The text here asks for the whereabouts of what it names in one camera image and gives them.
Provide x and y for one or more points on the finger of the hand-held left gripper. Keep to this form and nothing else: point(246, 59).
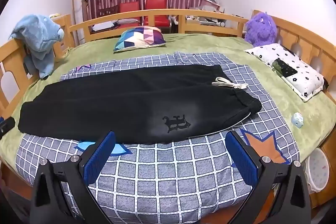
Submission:
point(8, 124)

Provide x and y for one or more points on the dark wooden chair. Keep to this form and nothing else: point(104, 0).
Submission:
point(107, 11)

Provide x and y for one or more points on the grey checked bed sheet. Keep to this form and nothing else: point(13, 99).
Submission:
point(170, 169)

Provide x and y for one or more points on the blue plush elephant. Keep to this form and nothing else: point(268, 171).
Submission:
point(39, 37)

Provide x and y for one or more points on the white plastic bucket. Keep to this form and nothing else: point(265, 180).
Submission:
point(317, 171)

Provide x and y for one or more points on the purple plush toy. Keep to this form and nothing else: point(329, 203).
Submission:
point(260, 28)

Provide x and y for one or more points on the small white blue toy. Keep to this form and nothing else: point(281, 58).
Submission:
point(298, 120)

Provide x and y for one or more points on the wooden bed frame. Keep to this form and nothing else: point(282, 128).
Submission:
point(162, 12)

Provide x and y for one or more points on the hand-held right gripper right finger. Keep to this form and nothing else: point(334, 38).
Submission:
point(240, 155)

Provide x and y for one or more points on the red chair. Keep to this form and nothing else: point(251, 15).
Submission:
point(129, 10)
point(156, 5)

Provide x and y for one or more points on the colourful geometric pillow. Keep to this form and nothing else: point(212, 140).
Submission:
point(141, 37)

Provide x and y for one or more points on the white folded cloth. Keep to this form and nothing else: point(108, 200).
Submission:
point(103, 26)

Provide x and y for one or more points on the dark green cloth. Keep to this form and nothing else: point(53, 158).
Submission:
point(284, 67)

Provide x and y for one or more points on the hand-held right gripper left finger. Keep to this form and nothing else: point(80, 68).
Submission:
point(101, 153)

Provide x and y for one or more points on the wooden coat rack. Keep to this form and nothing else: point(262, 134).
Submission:
point(74, 11)

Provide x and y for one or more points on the white floral pillow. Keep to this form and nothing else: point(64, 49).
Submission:
point(307, 77)

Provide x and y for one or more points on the black pants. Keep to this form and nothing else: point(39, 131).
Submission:
point(105, 103)

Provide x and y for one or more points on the cardboard boxes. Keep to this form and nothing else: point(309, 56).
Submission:
point(212, 3)

